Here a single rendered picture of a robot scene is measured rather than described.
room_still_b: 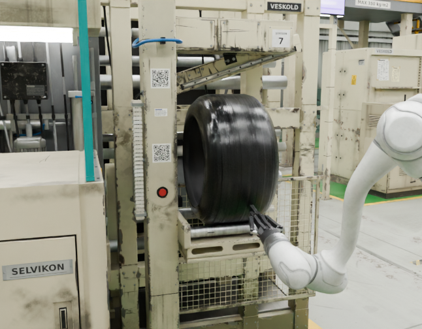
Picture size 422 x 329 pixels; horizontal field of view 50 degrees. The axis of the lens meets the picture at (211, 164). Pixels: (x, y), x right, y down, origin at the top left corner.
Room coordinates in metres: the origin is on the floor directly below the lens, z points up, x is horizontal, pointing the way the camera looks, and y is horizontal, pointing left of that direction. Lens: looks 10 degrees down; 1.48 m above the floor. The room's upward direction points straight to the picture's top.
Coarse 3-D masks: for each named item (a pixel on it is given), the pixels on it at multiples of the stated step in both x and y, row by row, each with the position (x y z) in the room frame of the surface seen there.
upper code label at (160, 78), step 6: (150, 72) 1.78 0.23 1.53; (156, 72) 1.78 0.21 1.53; (162, 72) 1.79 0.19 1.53; (168, 72) 1.80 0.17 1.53; (156, 78) 1.78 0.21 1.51; (162, 78) 1.79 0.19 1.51; (168, 78) 1.80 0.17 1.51; (156, 84) 1.78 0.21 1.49; (162, 84) 1.79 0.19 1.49; (168, 84) 1.80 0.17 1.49
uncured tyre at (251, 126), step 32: (224, 96) 1.88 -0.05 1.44; (192, 128) 2.14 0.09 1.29; (224, 128) 1.71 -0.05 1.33; (256, 128) 1.74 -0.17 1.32; (192, 160) 2.17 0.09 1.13; (224, 160) 1.66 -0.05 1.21; (256, 160) 1.69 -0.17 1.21; (192, 192) 2.02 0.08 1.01; (224, 192) 1.67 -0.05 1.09; (256, 192) 1.70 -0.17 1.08
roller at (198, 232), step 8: (224, 224) 1.80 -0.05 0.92; (232, 224) 1.81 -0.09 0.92; (240, 224) 1.81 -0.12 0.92; (248, 224) 1.82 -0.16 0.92; (192, 232) 1.74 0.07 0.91; (200, 232) 1.75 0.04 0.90; (208, 232) 1.76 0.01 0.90; (216, 232) 1.77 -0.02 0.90; (224, 232) 1.78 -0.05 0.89; (232, 232) 1.79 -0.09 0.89; (240, 232) 1.80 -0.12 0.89; (248, 232) 1.82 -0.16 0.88
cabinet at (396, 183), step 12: (372, 108) 6.15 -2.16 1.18; (384, 108) 5.96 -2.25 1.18; (372, 120) 6.14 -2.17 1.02; (360, 132) 6.34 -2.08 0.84; (372, 132) 6.13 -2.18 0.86; (360, 144) 6.33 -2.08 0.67; (360, 156) 6.32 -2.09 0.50; (396, 168) 5.90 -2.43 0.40; (384, 180) 5.89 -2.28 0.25; (396, 180) 5.91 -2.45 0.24; (408, 180) 6.00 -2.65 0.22; (420, 180) 6.09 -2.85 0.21; (372, 192) 6.09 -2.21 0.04; (384, 192) 5.88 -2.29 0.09; (396, 192) 5.94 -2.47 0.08; (408, 192) 6.03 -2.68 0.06; (420, 192) 6.13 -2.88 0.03
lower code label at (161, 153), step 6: (156, 144) 1.78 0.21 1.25; (162, 144) 1.79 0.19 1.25; (168, 144) 1.80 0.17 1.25; (156, 150) 1.78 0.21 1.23; (162, 150) 1.79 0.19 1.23; (168, 150) 1.80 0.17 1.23; (156, 156) 1.78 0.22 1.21; (162, 156) 1.79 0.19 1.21; (168, 156) 1.80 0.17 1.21; (156, 162) 1.78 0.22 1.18; (162, 162) 1.79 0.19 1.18
